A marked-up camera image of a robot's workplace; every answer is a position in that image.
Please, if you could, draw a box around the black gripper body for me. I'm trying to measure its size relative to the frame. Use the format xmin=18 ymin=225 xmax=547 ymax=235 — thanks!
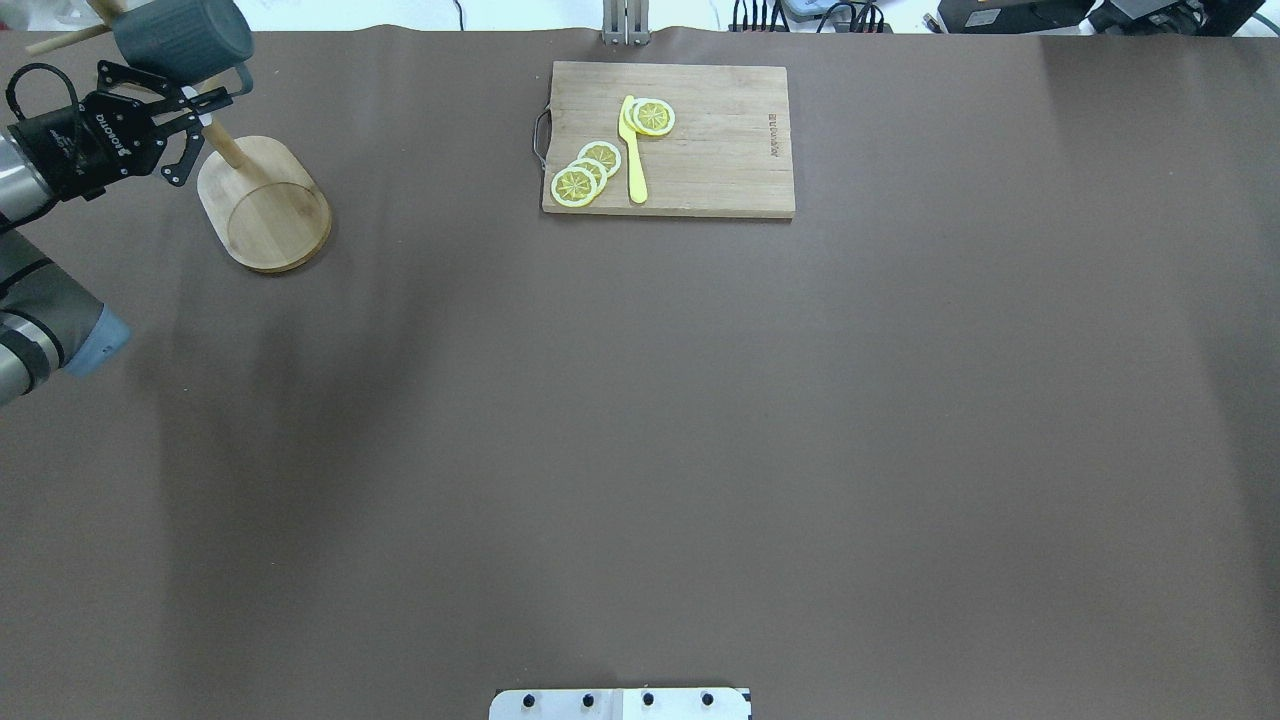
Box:
xmin=8 ymin=91 xmax=166 ymax=201

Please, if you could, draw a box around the lemon slice toy front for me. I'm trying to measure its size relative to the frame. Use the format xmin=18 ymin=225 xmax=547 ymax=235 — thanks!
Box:
xmin=630 ymin=97 xmax=676 ymax=137

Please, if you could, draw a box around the wooden cutting board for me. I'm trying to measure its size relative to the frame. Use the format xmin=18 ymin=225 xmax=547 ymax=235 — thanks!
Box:
xmin=541 ymin=61 xmax=796 ymax=220

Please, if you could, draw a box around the dark blue cup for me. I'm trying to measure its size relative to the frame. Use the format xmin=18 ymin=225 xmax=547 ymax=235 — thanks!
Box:
xmin=111 ymin=1 xmax=255 ymax=97

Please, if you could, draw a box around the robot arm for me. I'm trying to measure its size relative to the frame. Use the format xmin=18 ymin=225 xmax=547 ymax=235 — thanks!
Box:
xmin=1 ymin=60 xmax=236 ymax=402

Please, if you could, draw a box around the wooden cup storage rack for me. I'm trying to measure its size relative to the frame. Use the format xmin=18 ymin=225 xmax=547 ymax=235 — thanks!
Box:
xmin=27 ymin=1 xmax=332 ymax=273

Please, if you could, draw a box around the yellow plastic toy knife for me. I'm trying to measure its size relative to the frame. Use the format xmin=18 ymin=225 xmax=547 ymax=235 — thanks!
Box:
xmin=617 ymin=95 xmax=649 ymax=205

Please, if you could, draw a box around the aluminium frame post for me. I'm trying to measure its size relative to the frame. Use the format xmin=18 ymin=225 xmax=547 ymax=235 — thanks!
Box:
xmin=602 ymin=0 xmax=652 ymax=47

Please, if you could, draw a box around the lemon slice toy top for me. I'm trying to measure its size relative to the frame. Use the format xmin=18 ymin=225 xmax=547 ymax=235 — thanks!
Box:
xmin=549 ymin=167 xmax=598 ymax=208

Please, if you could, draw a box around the lemon slice toy middle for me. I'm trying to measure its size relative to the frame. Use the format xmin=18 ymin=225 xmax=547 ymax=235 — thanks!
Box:
xmin=570 ymin=158 xmax=609 ymax=193

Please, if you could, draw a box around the lemon slice toy hidden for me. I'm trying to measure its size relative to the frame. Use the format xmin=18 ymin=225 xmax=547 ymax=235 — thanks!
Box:
xmin=620 ymin=96 xmax=641 ymax=135

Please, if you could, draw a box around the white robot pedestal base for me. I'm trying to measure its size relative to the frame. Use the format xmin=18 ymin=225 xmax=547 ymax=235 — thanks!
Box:
xmin=488 ymin=687 xmax=754 ymax=719

